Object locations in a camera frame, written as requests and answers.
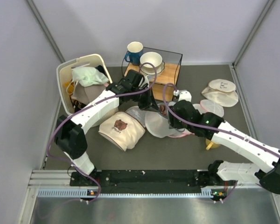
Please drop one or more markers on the white scalloped plate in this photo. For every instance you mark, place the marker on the white scalloped plate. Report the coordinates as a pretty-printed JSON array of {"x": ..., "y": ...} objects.
[{"x": 150, "y": 73}]

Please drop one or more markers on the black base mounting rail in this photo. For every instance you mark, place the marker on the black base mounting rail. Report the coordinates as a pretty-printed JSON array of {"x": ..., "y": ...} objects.
[{"x": 156, "y": 181}]

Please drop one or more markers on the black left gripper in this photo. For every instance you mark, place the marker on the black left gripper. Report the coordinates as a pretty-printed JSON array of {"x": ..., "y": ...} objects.
[{"x": 150, "y": 103}]

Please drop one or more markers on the blue ceramic mug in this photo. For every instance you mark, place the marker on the blue ceramic mug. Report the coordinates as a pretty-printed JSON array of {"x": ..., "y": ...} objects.
[{"x": 134, "y": 53}]

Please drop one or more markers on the yellow ceramic mug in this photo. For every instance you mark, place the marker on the yellow ceramic mug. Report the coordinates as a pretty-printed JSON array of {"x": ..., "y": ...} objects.
[{"x": 211, "y": 144}]

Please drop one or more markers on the bear print cream bag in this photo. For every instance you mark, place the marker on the bear print cream bag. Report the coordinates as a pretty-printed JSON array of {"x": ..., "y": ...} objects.
[{"x": 123, "y": 130}]

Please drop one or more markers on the cream ceramic bowl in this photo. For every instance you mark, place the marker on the cream ceramic bowl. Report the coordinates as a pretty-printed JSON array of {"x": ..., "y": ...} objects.
[{"x": 151, "y": 58}]

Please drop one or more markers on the blue zipper white mesh bag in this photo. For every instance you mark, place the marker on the blue zipper white mesh bag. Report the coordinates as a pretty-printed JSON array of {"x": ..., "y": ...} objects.
[{"x": 158, "y": 125}]

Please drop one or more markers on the silver round insulated pad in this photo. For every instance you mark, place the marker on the silver round insulated pad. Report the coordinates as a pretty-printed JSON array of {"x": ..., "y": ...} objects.
[{"x": 137, "y": 113}]

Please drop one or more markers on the pile of clothes in basket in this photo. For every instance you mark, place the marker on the pile of clothes in basket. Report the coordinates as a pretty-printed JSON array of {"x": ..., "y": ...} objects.
[{"x": 86, "y": 84}]

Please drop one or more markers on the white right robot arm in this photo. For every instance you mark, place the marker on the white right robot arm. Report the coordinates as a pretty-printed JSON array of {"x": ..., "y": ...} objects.
[{"x": 264, "y": 161}]

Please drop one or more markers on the pink trimmed mesh laundry bag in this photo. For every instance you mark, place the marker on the pink trimmed mesh laundry bag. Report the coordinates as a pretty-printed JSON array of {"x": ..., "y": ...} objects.
[{"x": 203, "y": 107}]

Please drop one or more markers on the orange bra in bag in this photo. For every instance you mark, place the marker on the orange bra in bag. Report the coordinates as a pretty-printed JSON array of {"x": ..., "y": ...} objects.
[{"x": 163, "y": 110}]

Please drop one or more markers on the beige trimmed cream mesh bag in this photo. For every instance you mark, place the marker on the beige trimmed cream mesh bag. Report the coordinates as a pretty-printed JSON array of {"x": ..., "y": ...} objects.
[{"x": 222, "y": 92}]

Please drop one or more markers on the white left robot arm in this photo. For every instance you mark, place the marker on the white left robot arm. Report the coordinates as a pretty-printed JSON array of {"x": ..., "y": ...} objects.
[{"x": 70, "y": 131}]

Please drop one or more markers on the cream plastic laundry basket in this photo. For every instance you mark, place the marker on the cream plastic laundry basket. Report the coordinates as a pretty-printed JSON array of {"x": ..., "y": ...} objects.
[{"x": 63, "y": 75}]

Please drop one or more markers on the grey slotted cable duct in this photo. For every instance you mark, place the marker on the grey slotted cable duct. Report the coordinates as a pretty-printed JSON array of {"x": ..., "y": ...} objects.
[{"x": 87, "y": 193}]

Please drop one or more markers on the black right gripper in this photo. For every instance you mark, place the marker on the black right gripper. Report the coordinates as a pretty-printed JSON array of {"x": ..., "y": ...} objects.
[{"x": 174, "y": 123}]

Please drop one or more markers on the black wire wooden shelf rack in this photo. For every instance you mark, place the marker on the black wire wooden shelf rack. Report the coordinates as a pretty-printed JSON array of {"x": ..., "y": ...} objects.
[{"x": 170, "y": 74}]

